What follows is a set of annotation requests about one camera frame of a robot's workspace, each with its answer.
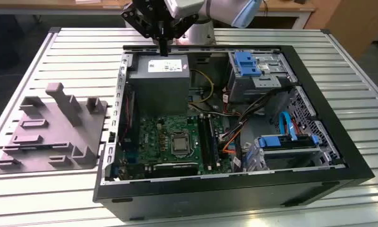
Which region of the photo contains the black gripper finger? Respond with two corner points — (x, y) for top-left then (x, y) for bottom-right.
(162, 14), (199, 57)
(120, 3), (165, 57)

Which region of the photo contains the black RAM slot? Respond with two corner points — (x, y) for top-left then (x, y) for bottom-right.
(197, 113), (210, 170)

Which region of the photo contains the long wooden desk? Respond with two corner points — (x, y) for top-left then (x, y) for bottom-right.
(0, 0), (315, 29)

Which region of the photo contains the blue plastic bay latch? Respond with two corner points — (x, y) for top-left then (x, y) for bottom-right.
(234, 51), (262, 78)

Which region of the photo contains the grey power supply unit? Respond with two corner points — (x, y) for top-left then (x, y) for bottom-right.
(125, 54), (191, 116)

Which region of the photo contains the metal optical drive cage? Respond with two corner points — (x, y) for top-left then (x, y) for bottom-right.
(227, 51), (298, 101)

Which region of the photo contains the silver CPU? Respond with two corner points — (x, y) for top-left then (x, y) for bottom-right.
(171, 137), (189, 152)

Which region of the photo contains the green motherboard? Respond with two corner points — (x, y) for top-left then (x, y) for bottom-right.
(118, 114), (239, 176)

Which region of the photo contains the brown wooden cabinet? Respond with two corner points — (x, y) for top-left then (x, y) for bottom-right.
(305, 0), (378, 61)

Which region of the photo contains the black CPU socket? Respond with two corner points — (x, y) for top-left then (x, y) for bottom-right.
(167, 131), (194, 159)

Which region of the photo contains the grey parts rack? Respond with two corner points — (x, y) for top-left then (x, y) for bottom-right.
(0, 82), (109, 175)

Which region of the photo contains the hard disk in blue carrier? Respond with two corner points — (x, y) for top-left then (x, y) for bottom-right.
(258, 134), (319, 150)

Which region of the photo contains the black graphics card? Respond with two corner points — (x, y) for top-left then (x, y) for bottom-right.
(143, 160), (199, 179)

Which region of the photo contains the metal disk bay cage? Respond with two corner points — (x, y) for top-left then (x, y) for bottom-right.
(253, 136), (347, 171)

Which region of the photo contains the black PC case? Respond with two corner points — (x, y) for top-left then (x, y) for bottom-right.
(92, 44), (375, 222)

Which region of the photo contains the yellow wire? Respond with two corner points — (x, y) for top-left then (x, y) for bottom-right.
(189, 68), (214, 104)

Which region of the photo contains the black cable bundle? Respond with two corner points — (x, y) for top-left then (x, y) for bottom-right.
(222, 86), (295, 142)

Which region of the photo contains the orange wire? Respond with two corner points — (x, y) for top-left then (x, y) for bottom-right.
(222, 139), (239, 154)

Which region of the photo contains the blue SATA cable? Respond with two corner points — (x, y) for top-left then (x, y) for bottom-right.
(278, 111), (298, 141)

